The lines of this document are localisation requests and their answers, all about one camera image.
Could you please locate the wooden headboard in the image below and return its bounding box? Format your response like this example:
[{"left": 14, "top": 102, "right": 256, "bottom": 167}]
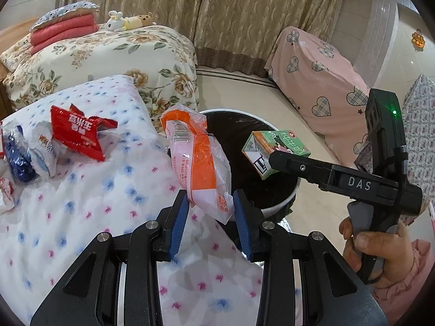
[{"left": 0, "top": 18, "right": 35, "bottom": 55}]

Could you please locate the green milk carton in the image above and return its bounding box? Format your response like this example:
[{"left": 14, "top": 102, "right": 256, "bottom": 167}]
[{"left": 242, "top": 130, "right": 311, "bottom": 180}]

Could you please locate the pink folded blanket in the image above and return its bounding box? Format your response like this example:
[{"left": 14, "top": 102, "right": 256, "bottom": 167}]
[{"left": 30, "top": 14, "right": 100, "bottom": 56}]

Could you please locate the small-flower cloth cover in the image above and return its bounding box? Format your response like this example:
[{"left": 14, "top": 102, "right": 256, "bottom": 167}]
[{"left": 403, "top": 74, "right": 435, "bottom": 198}]

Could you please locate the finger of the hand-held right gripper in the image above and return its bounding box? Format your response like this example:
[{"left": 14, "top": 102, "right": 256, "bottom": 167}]
[{"left": 268, "top": 150, "right": 332, "bottom": 189}]

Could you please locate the blue dotted pillow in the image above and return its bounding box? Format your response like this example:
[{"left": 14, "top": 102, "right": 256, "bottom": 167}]
[{"left": 30, "top": 2, "right": 101, "bottom": 33}]

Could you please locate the floral rose quilt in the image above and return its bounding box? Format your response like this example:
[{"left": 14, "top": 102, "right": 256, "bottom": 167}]
[{"left": 0, "top": 25, "right": 198, "bottom": 133}]

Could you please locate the orange wall decoration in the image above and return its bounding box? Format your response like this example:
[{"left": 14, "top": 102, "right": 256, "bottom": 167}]
[{"left": 412, "top": 31, "right": 427, "bottom": 51}]

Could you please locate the black white-rimmed trash bin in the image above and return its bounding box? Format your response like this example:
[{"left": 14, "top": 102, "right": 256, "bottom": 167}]
[{"left": 199, "top": 109, "right": 301, "bottom": 225}]

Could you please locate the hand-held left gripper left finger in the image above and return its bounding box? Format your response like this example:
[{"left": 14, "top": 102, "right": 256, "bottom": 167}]
[{"left": 30, "top": 190, "right": 189, "bottom": 326}]

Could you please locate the pink heart-print furniture cover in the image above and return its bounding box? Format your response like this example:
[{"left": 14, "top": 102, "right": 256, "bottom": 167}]
[{"left": 264, "top": 26, "right": 371, "bottom": 167}]

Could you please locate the red white wrapper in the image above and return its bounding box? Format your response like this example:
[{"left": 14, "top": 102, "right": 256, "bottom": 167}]
[{"left": 0, "top": 163, "right": 16, "bottom": 211}]

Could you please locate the yellow spotted plush toy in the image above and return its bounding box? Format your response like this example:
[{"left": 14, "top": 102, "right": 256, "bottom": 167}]
[{"left": 124, "top": 12, "right": 157, "bottom": 29}]

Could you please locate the dark blue plastic packet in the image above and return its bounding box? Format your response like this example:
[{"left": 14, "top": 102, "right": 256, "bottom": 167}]
[{"left": 2, "top": 122, "right": 36, "bottom": 182}]

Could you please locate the beige patterned curtain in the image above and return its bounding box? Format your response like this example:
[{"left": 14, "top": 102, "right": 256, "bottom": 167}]
[{"left": 58, "top": 0, "right": 344, "bottom": 79}]

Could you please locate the person's right forearm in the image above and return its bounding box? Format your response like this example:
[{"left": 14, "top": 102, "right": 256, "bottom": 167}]
[{"left": 372, "top": 239, "right": 435, "bottom": 316}]

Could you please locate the orange white plastic bag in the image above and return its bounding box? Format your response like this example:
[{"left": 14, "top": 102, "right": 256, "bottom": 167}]
[{"left": 160, "top": 108, "right": 235, "bottom": 225}]

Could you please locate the person's right hand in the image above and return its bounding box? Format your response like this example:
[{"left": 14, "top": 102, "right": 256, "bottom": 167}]
[{"left": 339, "top": 215, "right": 415, "bottom": 289}]

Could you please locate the red snack packet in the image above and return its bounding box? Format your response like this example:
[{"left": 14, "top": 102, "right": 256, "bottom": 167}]
[{"left": 50, "top": 104, "right": 118, "bottom": 162}]

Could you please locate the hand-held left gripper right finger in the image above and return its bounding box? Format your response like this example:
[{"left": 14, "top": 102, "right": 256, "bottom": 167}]
[{"left": 232, "top": 189, "right": 390, "bottom": 326}]

